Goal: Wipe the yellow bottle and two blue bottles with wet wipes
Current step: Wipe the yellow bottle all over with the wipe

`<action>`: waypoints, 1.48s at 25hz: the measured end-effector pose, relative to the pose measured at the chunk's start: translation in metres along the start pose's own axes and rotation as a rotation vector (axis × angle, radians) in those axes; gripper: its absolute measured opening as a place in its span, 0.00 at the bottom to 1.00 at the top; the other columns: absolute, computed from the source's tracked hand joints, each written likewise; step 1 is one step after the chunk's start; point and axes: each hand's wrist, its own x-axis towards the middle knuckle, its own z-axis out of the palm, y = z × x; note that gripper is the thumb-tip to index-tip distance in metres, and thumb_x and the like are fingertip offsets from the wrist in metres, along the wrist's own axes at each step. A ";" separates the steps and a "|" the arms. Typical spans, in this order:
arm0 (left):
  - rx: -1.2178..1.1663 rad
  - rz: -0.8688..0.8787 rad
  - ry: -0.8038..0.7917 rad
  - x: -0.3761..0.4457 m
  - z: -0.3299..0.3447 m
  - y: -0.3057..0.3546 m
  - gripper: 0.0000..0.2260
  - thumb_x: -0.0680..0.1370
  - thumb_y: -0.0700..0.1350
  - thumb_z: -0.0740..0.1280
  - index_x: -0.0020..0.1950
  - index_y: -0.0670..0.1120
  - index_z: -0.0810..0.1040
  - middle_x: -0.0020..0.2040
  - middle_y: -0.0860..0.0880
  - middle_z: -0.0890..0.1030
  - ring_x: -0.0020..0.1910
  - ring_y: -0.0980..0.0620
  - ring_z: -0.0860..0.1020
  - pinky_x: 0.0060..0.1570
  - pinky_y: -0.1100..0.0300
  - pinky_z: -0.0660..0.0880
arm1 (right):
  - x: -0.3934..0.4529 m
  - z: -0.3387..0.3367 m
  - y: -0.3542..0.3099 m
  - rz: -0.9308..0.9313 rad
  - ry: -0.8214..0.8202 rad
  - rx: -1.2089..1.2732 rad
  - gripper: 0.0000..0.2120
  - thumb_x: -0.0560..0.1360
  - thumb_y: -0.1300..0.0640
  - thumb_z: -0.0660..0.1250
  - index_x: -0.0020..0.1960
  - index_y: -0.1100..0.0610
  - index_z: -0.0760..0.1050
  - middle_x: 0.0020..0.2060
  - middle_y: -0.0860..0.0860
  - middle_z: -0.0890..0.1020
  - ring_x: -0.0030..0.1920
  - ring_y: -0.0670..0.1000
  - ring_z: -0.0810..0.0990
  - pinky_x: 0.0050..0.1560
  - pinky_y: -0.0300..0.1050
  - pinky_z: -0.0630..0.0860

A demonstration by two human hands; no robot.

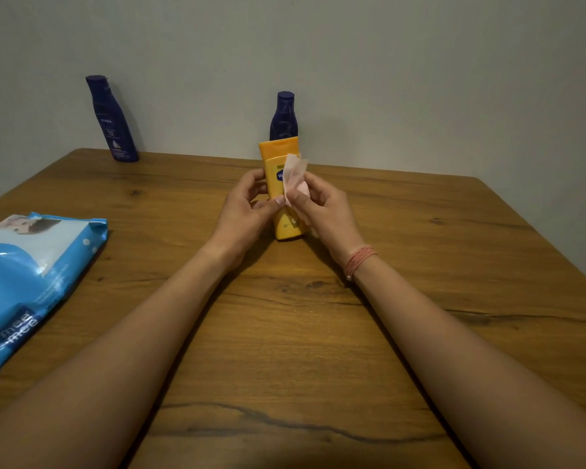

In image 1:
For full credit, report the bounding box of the person's left hand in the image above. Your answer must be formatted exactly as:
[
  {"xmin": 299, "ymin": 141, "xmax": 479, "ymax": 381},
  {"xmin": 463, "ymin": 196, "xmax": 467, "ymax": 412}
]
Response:
[{"xmin": 208, "ymin": 169, "xmax": 287, "ymax": 269}]

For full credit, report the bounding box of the person's right hand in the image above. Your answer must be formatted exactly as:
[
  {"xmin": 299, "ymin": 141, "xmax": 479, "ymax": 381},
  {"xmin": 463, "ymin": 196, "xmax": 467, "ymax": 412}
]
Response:
[{"xmin": 286, "ymin": 172, "xmax": 367, "ymax": 265}]

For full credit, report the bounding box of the yellow lotion bottle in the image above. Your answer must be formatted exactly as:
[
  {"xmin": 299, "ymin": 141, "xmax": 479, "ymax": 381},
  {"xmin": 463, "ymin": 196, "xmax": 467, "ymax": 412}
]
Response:
[{"xmin": 259, "ymin": 137, "xmax": 309, "ymax": 241}]

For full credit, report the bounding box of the white wet wipe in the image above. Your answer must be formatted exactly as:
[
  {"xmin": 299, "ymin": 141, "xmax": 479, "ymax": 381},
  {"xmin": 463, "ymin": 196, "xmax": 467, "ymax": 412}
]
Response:
[{"xmin": 282, "ymin": 153, "xmax": 310, "ymax": 207}]

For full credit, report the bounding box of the person's left forearm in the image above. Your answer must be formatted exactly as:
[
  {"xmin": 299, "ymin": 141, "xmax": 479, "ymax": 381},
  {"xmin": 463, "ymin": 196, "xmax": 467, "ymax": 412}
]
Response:
[{"xmin": 0, "ymin": 244, "xmax": 240, "ymax": 469}]

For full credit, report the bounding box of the person's right forearm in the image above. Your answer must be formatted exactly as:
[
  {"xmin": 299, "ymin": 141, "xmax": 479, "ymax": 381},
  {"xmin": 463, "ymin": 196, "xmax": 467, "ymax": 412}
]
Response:
[{"xmin": 353, "ymin": 253, "xmax": 586, "ymax": 469}]

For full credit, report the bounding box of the pink thread wristband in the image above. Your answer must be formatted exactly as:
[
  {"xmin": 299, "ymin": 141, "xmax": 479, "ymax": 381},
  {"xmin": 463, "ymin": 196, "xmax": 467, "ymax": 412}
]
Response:
[{"xmin": 343, "ymin": 245, "xmax": 378, "ymax": 281}]

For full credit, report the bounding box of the dark blue lotion bottle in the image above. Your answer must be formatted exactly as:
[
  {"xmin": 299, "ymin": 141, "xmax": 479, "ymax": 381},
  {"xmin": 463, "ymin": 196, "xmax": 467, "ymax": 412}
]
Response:
[
  {"xmin": 85, "ymin": 75, "xmax": 139, "ymax": 163},
  {"xmin": 270, "ymin": 91, "xmax": 299, "ymax": 141}
]

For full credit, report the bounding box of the blue wet wipes pack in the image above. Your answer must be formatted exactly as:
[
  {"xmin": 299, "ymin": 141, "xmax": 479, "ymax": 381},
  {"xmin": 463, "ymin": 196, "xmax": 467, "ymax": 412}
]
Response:
[{"xmin": 0, "ymin": 212, "xmax": 108, "ymax": 381}]

